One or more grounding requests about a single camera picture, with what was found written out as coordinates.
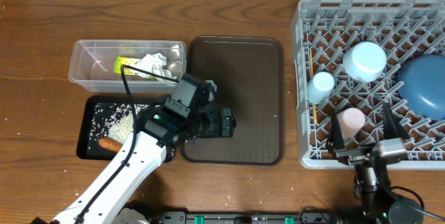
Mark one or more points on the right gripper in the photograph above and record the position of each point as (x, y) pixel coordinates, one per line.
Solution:
(336, 145)

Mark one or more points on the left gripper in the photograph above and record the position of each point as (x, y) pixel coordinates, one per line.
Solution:
(217, 131)

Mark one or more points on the pink cup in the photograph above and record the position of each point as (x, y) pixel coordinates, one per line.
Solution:
(351, 120)

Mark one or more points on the wooden chopstick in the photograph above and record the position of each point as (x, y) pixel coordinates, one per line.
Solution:
(311, 67)

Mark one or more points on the light blue cup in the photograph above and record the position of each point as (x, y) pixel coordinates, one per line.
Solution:
(320, 87)

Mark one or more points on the light blue bowl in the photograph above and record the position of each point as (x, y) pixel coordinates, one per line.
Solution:
(365, 61)

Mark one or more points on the dark blue plate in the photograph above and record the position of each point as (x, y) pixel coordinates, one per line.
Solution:
(423, 85)

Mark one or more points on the white tissue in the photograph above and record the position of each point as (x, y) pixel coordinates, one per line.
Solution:
(154, 63)

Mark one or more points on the foil snack wrapper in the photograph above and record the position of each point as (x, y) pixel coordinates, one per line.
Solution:
(120, 60)

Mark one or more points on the white rice pile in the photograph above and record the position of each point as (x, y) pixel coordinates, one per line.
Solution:
(111, 120)

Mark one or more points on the orange carrot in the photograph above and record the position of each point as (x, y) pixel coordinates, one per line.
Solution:
(110, 144)

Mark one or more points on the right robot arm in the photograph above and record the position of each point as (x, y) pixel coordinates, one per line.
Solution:
(372, 185)

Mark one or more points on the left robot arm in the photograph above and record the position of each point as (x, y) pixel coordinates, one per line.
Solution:
(158, 131)

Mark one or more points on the grey dishwasher rack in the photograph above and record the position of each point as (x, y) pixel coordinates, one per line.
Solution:
(405, 29)

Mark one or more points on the brown serving tray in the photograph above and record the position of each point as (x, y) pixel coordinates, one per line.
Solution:
(249, 74)

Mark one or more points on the black tray bin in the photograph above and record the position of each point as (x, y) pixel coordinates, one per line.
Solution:
(91, 150)

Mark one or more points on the clear plastic bin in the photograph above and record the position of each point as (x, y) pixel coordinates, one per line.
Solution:
(92, 61)

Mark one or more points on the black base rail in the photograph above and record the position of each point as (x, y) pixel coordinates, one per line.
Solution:
(138, 213)

